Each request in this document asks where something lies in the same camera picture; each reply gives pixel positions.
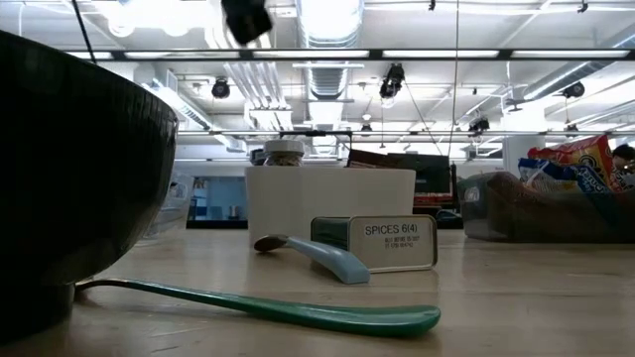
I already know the brown packet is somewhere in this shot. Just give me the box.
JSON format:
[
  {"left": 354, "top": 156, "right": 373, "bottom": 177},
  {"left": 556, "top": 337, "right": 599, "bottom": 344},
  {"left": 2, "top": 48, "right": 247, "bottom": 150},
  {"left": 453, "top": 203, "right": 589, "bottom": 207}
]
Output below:
[{"left": 345, "top": 148, "right": 398, "bottom": 170}]

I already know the blue and white snack packet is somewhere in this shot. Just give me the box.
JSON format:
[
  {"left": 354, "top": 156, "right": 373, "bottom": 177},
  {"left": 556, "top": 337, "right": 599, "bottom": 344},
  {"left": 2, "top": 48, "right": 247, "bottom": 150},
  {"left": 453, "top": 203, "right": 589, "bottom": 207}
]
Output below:
[{"left": 518, "top": 157, "right": 614, "bottom": 194}]

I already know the black monitor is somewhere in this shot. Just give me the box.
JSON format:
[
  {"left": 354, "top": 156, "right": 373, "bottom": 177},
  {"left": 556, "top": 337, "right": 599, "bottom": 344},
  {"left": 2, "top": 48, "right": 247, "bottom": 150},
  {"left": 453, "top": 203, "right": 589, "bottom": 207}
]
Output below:
[{"left": 387, "top": 153, "right": 451, "bottom": 194}]

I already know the gold spoon with green handle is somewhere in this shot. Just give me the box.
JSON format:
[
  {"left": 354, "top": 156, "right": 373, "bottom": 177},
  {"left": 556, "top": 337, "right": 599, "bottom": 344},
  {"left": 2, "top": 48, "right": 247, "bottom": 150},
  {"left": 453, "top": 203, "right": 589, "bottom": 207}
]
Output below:
[{"left": 73, "top": 278, "right": 442, "bottom": 339}]

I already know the person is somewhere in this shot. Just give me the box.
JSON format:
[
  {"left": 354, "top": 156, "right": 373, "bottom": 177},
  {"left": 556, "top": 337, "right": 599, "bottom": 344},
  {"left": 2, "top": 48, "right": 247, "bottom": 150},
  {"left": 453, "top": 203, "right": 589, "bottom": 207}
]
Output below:
[{"left": 612, "top": 143, "right": 635, "bottom": 176}]

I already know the black metal frame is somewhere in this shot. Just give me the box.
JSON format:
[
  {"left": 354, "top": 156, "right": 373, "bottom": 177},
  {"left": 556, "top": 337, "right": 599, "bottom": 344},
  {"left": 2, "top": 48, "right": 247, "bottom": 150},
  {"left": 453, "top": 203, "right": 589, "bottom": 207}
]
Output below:
[{"left": 63, "top": 47, "right": 635, "bottom": 232}]

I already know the clear plastic bin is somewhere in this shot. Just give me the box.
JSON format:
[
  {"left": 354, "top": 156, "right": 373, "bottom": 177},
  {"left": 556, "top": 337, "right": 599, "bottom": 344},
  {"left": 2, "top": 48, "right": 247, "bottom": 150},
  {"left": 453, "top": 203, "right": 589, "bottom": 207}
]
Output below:
[{"left": 143, "top": 171, "right": 195, "bottom": 242}]

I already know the red bowl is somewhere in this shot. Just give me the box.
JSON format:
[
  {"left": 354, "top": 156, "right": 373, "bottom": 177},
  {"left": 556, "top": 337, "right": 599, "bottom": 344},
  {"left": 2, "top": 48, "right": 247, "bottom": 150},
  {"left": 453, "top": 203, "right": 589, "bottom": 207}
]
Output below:
[{"left": 0, "top": 29, "right": 180, "bottom": 346}]

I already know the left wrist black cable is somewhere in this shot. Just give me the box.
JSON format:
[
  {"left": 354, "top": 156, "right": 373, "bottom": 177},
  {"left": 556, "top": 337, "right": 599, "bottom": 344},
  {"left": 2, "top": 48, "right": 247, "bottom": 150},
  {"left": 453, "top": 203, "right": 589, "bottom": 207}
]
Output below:
[{"left": 70, "top": 0, "right": 96, "bottom": 51}]

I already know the white plastic bin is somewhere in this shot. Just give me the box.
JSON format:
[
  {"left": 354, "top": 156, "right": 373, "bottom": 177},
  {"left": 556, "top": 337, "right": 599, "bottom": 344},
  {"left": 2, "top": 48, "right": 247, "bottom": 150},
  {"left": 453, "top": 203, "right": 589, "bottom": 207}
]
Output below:
[{"left": 244, "top": 166, "right": 417, "bottom": 248}]

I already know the green spice tin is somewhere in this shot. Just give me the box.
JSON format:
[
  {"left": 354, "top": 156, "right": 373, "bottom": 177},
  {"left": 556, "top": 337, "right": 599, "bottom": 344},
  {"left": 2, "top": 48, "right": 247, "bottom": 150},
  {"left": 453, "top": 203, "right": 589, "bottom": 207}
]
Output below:
[{"left": 311, "top": 214, "right": 439, "bottom": 274}]

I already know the spoon with light-blue handle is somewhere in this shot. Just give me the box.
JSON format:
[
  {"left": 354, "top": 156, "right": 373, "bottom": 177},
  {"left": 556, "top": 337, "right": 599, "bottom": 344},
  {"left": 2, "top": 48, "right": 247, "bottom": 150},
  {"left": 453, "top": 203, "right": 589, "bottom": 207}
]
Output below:
[{"left": 253, "top": 233, "right": 372, "bottom": 286}]

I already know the red and white noodle packet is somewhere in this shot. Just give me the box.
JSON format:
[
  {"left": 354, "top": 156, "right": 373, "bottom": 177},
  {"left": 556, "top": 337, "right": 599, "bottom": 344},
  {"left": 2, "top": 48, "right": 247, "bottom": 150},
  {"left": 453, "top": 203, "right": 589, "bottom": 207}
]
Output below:
[{"left": 526, "top": 134, "right": 627, "bottom": 193}]

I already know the white-capped spice jar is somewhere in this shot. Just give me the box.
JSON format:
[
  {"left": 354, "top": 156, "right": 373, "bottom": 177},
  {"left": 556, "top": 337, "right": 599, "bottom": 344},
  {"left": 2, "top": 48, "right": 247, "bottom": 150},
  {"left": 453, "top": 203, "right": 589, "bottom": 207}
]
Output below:
[{"left": 262, "top": 139, "right": 306, "bottom": 168}]

